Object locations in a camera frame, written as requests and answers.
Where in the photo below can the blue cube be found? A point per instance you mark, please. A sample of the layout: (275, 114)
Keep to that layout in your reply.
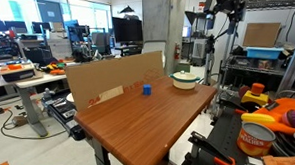
(147, 89)

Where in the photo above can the black desk leg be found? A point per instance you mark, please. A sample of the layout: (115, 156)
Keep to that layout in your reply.
(102, 158)

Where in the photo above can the white pot with green rim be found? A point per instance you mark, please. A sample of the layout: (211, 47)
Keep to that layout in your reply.
(184, 80)

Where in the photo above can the red fire extinguisher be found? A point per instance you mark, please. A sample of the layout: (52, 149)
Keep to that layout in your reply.
(176, 51)

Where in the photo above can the large cardboard panel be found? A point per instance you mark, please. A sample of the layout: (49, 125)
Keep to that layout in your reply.
(104, 79)

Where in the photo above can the black monitor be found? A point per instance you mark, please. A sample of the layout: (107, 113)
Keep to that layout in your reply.
(127, 29)

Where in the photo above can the grey concrete column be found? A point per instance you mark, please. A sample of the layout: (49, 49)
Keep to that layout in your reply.
(161, 22)

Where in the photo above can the white bowl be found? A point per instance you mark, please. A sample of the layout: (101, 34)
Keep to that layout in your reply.
(70, 97)

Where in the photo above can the orange and green toys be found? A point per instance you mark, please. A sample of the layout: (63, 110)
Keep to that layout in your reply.
(55, 68)

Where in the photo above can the yellow block with orange button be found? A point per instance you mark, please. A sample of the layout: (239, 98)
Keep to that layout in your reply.
(255, 96)

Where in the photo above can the yellow toy banana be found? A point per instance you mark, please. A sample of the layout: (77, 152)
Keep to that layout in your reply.
(260, 117)

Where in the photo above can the white adjustable table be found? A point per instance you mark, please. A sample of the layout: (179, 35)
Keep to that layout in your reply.
(29, 97)

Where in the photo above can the blue plastic bin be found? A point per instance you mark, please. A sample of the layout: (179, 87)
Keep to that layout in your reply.
(263, 53)

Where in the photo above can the orange peaches can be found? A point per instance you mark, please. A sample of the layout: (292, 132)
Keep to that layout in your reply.
(255, 139)

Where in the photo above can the brown cardboard sheet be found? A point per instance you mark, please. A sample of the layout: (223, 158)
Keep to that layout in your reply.
(261, 34)

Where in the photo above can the white and black box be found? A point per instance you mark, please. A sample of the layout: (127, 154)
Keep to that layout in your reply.
(17, 72)

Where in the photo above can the power adapter brick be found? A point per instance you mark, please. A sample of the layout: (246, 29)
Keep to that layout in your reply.
(19, 120)

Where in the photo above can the orange cloth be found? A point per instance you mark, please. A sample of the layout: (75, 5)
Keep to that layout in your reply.
(288, 106)

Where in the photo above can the orange towel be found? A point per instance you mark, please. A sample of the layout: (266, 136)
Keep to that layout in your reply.
(286, 161)

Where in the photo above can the black camera on stand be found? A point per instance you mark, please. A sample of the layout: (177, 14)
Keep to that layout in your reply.
(210, 43)

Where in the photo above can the aluminium frame beam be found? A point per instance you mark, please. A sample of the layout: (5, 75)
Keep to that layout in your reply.
(293, 62)

